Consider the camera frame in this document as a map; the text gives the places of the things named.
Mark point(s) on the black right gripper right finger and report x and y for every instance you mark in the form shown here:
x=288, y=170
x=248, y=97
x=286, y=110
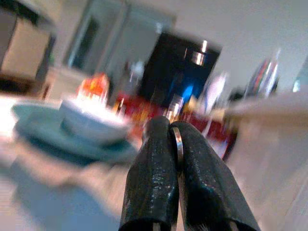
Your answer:
x=204, y=178

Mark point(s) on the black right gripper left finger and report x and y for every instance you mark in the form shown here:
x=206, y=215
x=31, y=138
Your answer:
x=151, y=173

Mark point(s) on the red round tray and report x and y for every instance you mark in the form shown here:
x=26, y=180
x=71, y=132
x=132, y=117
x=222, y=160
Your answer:
x=211, y=130

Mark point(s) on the white ceramic bowl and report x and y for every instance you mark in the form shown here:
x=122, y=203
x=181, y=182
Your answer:
x=93, y=120

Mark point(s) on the teal ceramic plate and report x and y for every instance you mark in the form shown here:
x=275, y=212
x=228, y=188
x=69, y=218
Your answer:
x=72, y=142

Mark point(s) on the orange red packet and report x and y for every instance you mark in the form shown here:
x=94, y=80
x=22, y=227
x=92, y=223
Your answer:
x=93, y=87

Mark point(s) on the black box appliance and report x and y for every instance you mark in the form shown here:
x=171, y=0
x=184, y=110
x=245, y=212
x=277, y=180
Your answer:
x=179, y=69

